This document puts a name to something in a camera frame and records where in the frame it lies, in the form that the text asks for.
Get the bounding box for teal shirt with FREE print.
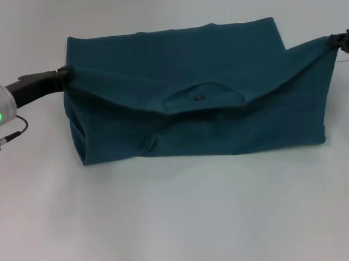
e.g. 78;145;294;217
58;13;345;168

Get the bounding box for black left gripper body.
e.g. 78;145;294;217
4;70;67;110

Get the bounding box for left arm cable with plug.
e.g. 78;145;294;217
0;114;30;154

